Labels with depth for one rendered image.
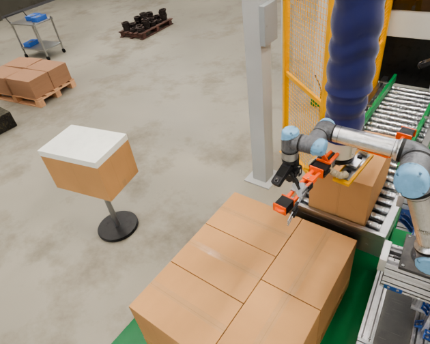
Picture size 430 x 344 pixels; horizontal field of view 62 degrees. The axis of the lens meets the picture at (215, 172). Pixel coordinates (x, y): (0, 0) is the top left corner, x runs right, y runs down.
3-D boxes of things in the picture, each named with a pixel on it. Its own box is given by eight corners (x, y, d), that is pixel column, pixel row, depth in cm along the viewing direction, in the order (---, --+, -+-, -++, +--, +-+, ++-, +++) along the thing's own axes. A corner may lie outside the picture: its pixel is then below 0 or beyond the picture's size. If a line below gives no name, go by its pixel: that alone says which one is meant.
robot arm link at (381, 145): (444, 138, 136) (320, 110, 159) (439, 154, 129) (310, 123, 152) (435, 162, 143) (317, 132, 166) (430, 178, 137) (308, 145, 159)
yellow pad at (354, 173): (357, 151, 225) (359, 145, 222) (373, 156, 219) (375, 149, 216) (332, 181, 207) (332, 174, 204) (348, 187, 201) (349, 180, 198)
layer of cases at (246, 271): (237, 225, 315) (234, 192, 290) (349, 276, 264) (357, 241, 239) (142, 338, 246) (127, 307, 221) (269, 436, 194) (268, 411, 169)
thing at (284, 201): (282, 200, 185) (282, 193, 182) (294, 206, 181) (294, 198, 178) (272, 209, 180) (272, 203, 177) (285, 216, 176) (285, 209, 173)
